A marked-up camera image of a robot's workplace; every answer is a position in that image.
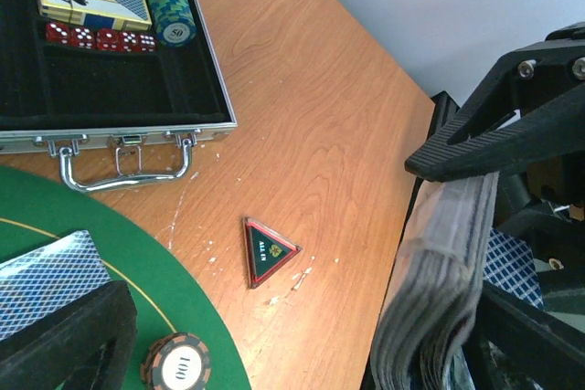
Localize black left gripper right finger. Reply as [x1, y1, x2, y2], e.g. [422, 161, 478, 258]
[470, 281, 584, 389]

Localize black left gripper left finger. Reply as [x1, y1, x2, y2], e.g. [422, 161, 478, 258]
[1, 280, 137, 389]

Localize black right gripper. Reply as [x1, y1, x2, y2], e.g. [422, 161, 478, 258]
[404, 22, 585, 272]

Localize dealt blue card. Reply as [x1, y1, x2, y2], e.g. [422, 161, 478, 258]
[1, 230, 111, 341]

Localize blue card deck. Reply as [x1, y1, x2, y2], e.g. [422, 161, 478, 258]
[369, 170, 545, 390]

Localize black triangular button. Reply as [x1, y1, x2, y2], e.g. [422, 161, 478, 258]
[243, 216, 302, 289]

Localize brown black chip stack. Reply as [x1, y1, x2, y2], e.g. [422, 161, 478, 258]
[146, 0, 197, 47]

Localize round green poker mat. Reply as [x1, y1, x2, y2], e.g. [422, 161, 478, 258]
[1, 166, 250, 389]

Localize aluminium poker case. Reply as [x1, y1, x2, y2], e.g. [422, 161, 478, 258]
[1, 0, 237, 193]

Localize row of red dice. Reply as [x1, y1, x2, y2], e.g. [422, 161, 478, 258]
[45, 21, 157, 53]

